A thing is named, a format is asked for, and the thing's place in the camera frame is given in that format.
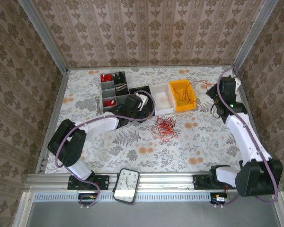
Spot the white slotted cable duct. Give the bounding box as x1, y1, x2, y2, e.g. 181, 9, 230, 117
33, 191, 215, 203

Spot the floral patterned table mat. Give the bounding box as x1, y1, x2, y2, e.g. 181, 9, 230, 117
44, 66, 243, 175

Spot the black open box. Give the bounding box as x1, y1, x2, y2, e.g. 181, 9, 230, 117
129, 85, 157, 119

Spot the wide aluminium mounting rail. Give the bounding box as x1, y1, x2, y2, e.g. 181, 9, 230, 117
26, 172, 242, 192

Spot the silver open-end wrench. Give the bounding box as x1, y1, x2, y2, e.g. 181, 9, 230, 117
94, 96, 102, 116

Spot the small black controller board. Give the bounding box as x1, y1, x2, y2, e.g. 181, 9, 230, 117
77, 192, 98, 209
210, 192, 229, 206

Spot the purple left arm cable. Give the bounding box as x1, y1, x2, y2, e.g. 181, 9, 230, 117
54, 90, 156, 209

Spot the black white striped sock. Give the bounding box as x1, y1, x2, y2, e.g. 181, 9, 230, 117
115, 81, 129, 95

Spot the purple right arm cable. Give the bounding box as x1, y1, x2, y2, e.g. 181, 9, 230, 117
216, 67, 280, 209

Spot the thin aluminium table edge rail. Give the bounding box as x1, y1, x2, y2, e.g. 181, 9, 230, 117
66, 65, 236, 70

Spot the white plastic bin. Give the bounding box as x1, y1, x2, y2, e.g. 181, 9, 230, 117
149, 83, 177, 115

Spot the yellow plastic bin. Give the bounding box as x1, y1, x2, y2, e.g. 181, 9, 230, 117
169, 79, 197, 112

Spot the aluminium frame post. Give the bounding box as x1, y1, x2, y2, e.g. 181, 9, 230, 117
232, 0, 274, 69
18, 0, 69, 73

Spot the grey divided organizer tray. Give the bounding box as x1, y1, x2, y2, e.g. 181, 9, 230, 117
100, 71, 131, 114

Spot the grey metal panel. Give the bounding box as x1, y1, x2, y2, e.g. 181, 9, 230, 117
13, 191, 284, 227

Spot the thin dark red cable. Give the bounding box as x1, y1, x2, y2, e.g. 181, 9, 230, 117
174, 79, 216, 106

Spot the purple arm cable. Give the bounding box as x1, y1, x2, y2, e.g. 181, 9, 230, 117
54, 90, 156, 209
216, 67, 280, 209

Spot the black framed white clock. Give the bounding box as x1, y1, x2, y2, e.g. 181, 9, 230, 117
112, 168, 140, 204

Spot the red cable tangle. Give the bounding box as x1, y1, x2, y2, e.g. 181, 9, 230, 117
151, 115, 180, 142

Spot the black argyle sock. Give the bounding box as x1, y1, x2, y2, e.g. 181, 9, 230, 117
112, 71, 125, 83

